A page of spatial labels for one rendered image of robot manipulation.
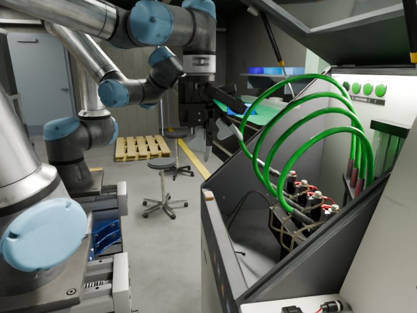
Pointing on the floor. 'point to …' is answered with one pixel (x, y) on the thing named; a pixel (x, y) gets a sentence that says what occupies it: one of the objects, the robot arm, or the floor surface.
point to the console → (389, 244)
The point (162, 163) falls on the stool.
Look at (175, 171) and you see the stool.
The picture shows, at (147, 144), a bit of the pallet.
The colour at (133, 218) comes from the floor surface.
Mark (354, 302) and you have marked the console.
